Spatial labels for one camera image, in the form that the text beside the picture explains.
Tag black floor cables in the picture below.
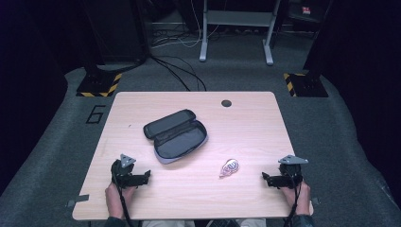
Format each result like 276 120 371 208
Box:
150 56 208 93

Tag black stand base hazard tape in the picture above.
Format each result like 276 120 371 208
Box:
283 72 329 98
76 71 123 97

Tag white floor cable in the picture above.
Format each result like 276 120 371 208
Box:
150 0 221 49

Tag person's right hand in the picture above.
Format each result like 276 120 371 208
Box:
281 183 314 218

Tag person's left hand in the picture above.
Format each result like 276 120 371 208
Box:
104 182 137 220

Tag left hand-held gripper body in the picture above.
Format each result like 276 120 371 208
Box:
111 153 137 189

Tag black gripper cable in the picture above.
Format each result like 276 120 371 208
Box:
113 174 132 227
283 176 304 227

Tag black cabinet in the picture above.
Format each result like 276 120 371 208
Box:
82 0 149 65

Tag clear correction tape dispenser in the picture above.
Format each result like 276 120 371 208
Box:
218 158 240 179

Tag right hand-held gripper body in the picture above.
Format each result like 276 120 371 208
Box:
277 154 309 189

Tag open dark pencil case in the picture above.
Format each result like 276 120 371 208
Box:
143 109 209 165

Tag grey tape strip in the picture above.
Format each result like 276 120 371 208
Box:
65 194 90 209

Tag white metal desk frame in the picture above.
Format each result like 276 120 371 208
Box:
199 0 282 66

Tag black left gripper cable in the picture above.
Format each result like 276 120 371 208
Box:
113 174 132 227

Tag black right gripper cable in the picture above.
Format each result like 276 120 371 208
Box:
283 176 304 227

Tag person's right leg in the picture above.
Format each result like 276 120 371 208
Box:
235 218 268 227

